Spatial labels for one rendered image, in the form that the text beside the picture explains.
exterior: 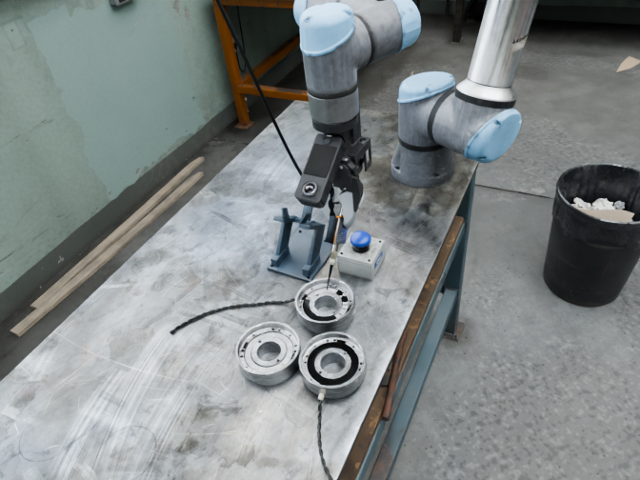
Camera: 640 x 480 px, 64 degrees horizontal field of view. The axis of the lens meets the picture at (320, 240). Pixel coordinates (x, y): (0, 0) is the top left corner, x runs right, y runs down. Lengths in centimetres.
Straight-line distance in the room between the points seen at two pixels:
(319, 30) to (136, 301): 62
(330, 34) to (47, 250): 199
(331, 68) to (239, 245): 50
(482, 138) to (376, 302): 37
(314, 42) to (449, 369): 134
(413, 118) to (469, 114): 14
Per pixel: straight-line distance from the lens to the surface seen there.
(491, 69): 103
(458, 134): 106
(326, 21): 72
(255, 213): 117
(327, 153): 79
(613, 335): 206
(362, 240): 95
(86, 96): 253
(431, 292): 130
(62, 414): 95
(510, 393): 181
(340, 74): 74
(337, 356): 84
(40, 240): 249
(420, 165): 118
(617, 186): 211
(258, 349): 86
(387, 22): 79
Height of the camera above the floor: 150
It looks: 41 degrees down
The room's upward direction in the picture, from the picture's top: 7 degrees counter-clockwise
